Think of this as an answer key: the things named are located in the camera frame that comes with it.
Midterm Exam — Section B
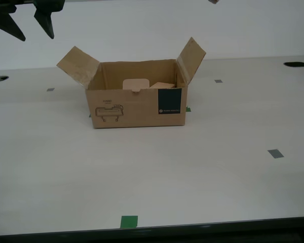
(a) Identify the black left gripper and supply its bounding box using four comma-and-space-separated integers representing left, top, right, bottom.
0, 0, 66, 42

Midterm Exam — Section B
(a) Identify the cardboard box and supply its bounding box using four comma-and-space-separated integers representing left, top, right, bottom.
56, 36, 207, 129

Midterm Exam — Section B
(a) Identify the light wooden block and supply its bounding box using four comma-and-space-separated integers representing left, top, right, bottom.
149, 81, 175, 89

